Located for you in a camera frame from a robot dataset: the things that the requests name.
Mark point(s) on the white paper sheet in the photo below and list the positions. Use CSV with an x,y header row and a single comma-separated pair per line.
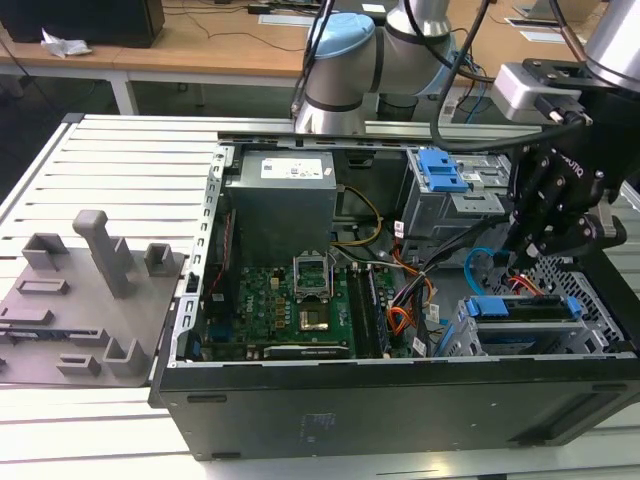
x,y
542,37
282,19

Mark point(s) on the wooden desk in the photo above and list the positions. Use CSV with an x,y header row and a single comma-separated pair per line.
x,y
200,50

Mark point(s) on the grey metal disk bay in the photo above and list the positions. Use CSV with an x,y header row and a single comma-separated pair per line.
x,y
465,340

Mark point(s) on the crumpled white paper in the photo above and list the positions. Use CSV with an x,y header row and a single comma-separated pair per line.
x,y
65,46

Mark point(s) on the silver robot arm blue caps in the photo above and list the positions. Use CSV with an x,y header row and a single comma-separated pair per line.
x,y
340,75

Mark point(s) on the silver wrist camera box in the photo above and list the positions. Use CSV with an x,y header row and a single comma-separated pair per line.
x,y
520,92

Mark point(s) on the silver laptop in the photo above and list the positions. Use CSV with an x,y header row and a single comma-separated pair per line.
x,y
532,7

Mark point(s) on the black box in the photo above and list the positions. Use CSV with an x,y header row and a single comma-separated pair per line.
x,y
80,20

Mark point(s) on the black round bin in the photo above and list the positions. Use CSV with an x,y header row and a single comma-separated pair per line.
x,y
397,106

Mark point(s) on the green motherboard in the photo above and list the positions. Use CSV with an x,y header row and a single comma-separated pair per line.
x,y
260,305

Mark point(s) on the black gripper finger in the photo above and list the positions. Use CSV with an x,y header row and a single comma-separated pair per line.
x,y
532,200
585,235

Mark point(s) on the grey power supply unit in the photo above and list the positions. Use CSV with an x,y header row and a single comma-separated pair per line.
x,y
280,215

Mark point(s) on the black open PC case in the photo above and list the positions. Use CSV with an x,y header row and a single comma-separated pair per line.
x,y
350,410

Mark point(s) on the hard disk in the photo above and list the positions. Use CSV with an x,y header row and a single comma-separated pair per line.
x,y
492,306

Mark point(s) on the grey metal drive cage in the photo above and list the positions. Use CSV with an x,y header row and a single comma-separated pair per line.
x,y
440,210

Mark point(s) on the black RAM slot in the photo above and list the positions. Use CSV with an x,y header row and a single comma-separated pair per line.
x,y
359,310
378,310

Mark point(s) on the black graphics card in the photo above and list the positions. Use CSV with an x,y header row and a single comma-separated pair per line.
x,y
305,351

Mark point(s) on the CPU socket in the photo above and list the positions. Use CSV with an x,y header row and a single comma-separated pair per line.
x,y
314,319

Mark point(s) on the blue plastic drive latch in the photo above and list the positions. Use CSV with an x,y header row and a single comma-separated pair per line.
x,y
442,172

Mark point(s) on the grey parts rack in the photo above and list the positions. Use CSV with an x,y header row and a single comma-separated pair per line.
x,y
85,320

